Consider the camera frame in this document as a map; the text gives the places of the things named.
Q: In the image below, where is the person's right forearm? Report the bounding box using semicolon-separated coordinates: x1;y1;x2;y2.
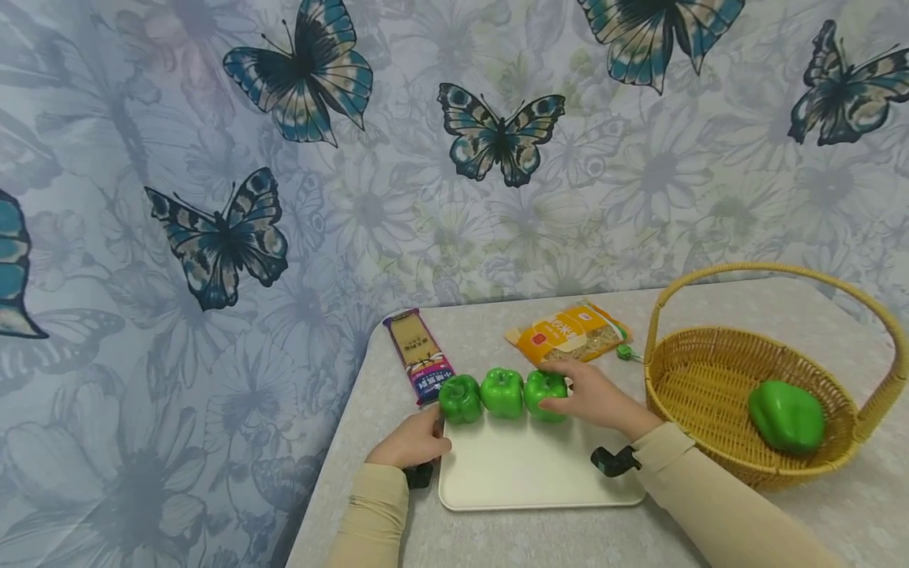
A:
630;421;847;568

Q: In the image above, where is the person's left forearm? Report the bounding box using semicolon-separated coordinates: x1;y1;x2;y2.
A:
326;463;410;568

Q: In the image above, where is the green bell pepper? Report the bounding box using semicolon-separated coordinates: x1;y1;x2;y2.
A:
480;368;526;420
438;374;483;425
748;379;826;455
523;369;570;424

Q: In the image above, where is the orange food bag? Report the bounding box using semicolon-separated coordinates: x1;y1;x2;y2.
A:
504;301;633;368

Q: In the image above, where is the yellow wicker basket with handle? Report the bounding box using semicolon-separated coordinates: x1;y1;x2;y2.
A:
642;263;909;491

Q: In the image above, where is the person's left hand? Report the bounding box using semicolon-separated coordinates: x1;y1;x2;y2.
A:
365;404;453;470

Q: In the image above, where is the cream rectangular tray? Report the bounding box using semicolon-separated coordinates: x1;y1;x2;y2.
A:
438;406;647;512

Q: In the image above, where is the person's right hand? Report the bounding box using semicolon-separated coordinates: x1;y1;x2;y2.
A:
538;360;664;442

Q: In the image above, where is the purple noodle packet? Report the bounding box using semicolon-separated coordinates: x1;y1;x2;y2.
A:
383;308;456;406

